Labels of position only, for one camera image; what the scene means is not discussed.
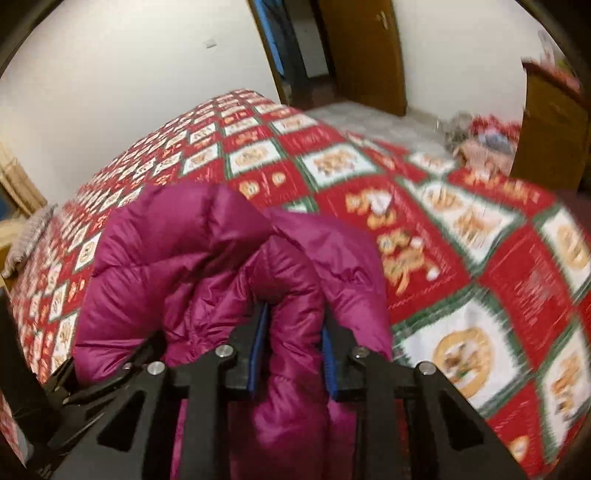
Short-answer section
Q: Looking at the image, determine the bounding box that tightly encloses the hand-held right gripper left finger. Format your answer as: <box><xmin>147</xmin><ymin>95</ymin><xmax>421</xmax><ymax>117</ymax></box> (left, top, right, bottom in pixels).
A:
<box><xmin>60</xmin><ymin>305</ymin><xmax>271</xmax><ymax>480</ymax></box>

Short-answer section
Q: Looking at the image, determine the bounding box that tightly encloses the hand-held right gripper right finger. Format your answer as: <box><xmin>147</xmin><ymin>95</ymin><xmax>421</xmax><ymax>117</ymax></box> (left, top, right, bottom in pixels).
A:
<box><xmin>322</xmin><ymin>314</ymin><xmax>527</xmax><ymax>480</ymax></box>

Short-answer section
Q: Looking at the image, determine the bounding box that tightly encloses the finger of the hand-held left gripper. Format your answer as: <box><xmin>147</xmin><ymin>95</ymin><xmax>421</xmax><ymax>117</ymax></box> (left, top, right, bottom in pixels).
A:
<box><xmin>44</xmin><ymin>333</ymin><xmax>167</xmax><ymax>418</ymax></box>

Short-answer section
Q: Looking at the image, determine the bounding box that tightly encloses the magenta puffer jacket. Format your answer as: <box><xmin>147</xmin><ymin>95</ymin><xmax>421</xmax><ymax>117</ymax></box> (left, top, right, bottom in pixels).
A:
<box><xmin>74</xmin><ymin>180</ymin><xmax>393</xmax><ymax>480</ymax></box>

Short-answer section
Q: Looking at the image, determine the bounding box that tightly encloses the pile of clothes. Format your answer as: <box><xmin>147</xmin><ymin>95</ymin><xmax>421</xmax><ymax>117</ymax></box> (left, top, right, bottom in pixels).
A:
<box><xmin>443</xmin><ymin>113</ymin><xmax>522</xmax><ymax>176</ymax></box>

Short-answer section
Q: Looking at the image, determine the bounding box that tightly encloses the striped pillow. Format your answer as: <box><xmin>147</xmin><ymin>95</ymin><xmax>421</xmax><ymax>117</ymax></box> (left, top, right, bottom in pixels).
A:
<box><xmin>2</xmin><ymin>205</ymin><xmax>58</xmax><ymax>278</ymax></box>

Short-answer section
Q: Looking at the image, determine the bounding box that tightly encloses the red bear printed blanket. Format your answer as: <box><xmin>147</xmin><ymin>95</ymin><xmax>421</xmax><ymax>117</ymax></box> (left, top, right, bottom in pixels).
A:
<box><xmin>0</xmin><ymin>89</ymin><xmax>591</xmax><ymax>480</ymax></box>

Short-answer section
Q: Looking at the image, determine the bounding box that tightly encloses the beige patterned curtain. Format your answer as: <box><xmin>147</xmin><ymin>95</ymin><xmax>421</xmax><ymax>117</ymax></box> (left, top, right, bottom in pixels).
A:
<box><xmin>0</xmin><ymin>143</ymin><xmax>47</xmax><ymax>217</ymax></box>

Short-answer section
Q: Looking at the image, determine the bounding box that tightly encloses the brown wooden door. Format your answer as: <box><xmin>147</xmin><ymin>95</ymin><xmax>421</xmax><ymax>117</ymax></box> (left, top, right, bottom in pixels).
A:
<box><xmin>318</xmin><ymin>0</ymin><xmax>407</xmax><ymax>116</ymax></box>

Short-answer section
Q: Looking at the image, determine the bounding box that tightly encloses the brown wooden cabinet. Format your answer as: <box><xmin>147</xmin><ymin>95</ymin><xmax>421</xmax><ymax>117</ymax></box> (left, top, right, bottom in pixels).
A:
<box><xmin>510</xmin><ymin>60</ymin><xmax>591</xmax><ymax>195</ymax></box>

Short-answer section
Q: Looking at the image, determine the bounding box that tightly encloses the brown door frame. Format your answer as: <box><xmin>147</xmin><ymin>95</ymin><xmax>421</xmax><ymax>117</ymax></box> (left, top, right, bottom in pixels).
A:
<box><xmin>247</xmin><ymin>0</ymin><xmax>301</xmax><ymax>109</ymax></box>

